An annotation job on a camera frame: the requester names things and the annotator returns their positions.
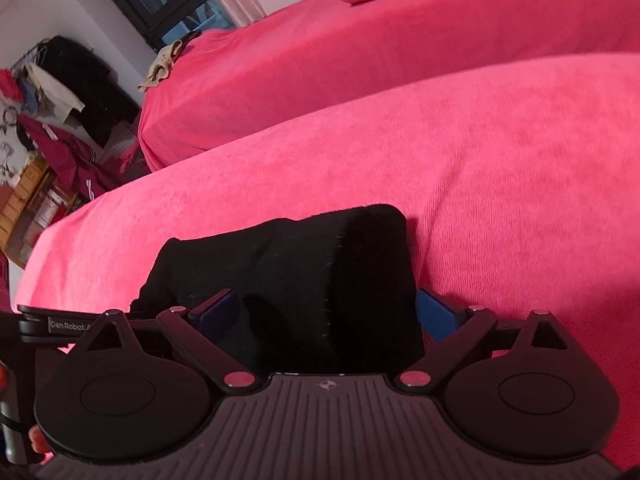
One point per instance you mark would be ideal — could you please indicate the beige crumpled cloth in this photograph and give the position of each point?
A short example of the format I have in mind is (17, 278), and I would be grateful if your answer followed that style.
(162, 67)

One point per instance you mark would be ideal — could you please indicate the black hanging clothing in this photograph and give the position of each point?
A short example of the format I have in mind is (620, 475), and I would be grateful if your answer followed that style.
(95, 85)

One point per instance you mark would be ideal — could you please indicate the dark red jacket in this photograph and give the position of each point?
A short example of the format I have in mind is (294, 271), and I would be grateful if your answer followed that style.
(65, 155)

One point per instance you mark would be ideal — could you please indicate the white hanging cloth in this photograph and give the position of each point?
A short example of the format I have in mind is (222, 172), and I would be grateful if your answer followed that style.
(52, 90)

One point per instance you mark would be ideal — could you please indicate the wooden cabinet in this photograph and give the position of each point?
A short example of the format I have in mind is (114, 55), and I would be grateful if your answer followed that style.
(25, 205)

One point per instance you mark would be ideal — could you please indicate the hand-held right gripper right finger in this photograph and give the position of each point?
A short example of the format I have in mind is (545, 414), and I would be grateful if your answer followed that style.
(435, 315)

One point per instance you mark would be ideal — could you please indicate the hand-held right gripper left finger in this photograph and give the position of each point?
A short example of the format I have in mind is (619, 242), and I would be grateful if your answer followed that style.
(217, 307)

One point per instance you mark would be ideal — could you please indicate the person's left hand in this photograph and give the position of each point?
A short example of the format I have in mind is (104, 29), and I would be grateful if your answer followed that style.
(39, 442)

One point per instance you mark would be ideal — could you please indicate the black pants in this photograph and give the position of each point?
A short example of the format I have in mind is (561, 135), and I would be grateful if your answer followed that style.
(300, 270)

